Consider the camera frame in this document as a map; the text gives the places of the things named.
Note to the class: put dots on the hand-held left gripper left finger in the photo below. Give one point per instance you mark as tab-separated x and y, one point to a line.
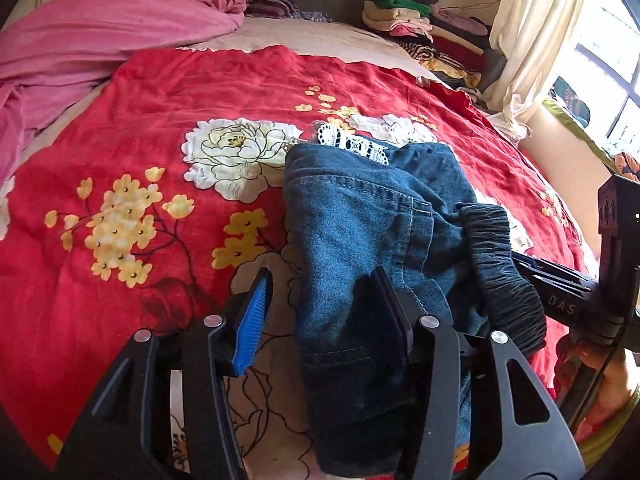
250	320

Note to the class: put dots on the red floral bedsheet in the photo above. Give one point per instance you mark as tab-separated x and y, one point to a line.
150	100

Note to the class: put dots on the beige bed sheet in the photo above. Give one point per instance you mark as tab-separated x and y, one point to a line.
310	35

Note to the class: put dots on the blue denim garment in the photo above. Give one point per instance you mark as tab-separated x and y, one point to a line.
360	220

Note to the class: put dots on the person's right hand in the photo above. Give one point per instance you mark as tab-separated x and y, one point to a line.
617	385

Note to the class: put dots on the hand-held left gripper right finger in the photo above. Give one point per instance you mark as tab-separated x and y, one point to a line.
390	310

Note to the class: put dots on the cream curtain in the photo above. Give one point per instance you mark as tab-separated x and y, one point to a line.
530	25

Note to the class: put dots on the pink blanket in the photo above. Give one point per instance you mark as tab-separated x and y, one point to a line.
100	25

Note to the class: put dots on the window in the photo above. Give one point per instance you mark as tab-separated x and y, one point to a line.
610	60

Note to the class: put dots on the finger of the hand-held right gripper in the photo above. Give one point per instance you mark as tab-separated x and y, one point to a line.
550	271

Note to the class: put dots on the green cloth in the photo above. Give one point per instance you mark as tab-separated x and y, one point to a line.
575	125

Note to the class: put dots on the dark striped cloth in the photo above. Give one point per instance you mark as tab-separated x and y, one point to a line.
272	6

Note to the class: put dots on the person's right forearm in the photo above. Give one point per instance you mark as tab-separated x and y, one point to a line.
615	440

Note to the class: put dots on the orange patterned cloth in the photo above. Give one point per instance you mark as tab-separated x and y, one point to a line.
629	165

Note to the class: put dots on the stack of folded clothes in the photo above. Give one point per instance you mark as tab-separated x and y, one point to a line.
425	25

